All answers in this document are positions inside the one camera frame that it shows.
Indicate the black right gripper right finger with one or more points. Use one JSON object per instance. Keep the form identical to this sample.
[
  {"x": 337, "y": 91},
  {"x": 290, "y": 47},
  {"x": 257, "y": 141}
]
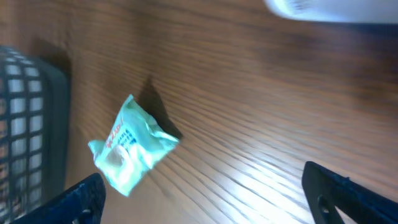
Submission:
[{"x": 327, "y": 192}]

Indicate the mint Zappy wipes packet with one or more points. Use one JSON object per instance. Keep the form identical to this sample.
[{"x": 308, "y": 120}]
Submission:
[{"x": 134, "y": 146}]

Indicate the white barcode scanner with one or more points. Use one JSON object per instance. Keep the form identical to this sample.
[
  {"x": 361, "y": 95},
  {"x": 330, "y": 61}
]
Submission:
[{"x": 348, "y": 11}]

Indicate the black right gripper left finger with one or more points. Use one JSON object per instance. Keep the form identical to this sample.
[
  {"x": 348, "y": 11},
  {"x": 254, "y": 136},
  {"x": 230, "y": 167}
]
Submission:
[{"x": 82, "y": 203}]

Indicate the grey plastic mesh basket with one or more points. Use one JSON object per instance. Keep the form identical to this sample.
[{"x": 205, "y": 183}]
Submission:
[{"x": 34, "y": 132}]

